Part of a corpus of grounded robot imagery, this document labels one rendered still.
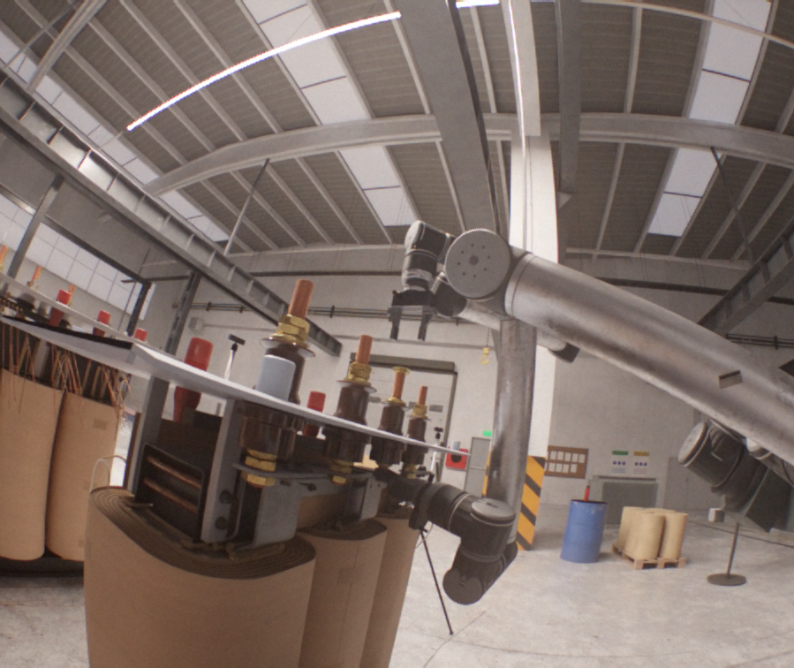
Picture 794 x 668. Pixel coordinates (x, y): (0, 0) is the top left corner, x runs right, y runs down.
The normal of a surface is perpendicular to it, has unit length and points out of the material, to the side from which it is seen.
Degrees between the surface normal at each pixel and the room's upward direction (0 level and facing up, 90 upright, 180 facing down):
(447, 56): 180
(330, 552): 90
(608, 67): 174
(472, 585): 100
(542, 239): 90
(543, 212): 90
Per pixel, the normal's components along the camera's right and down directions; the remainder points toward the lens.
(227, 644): 0.71, -0.08
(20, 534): 0.94, 0.07
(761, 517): -0.45, -0.35
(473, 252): -0.59, -0.12
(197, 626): 0.40, -0.21
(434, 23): -0.18, 0.94
